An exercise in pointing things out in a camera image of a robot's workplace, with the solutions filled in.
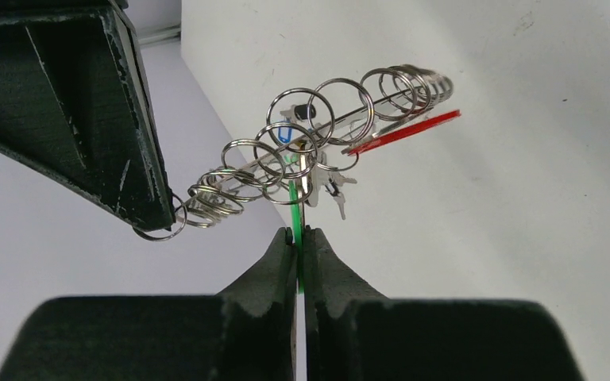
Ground silver key under yellow tag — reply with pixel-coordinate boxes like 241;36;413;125
332;190;346;221

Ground green key tag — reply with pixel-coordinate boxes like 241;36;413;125
288;179;304;294

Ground loose black key tag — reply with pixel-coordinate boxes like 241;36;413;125
293;104;317;121

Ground red key tag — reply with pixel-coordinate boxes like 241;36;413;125
342;110;461;156

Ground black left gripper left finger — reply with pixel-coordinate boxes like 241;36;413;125
0;228;296;380

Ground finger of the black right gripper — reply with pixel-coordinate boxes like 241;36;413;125
0;1;175;232

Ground loose blue key tag left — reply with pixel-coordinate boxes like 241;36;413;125
277;121;292;144

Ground silver metal ring disc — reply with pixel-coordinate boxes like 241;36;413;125
132;63;456;243

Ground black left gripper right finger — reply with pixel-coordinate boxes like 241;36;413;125
303;228;583;380

